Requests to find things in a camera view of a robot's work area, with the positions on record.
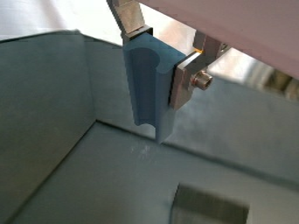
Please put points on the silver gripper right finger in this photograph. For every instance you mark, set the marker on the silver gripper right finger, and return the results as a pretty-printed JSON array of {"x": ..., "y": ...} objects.
[{"x": 190, "y": 72}]

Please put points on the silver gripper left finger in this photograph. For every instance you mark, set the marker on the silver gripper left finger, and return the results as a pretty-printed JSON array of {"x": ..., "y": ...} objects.
[{"x": 130, "y": 19}]

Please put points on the black curved fixture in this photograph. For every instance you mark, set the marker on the black curved fixture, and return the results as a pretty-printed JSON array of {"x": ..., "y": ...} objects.
[{"x": 201, "y": 207}]

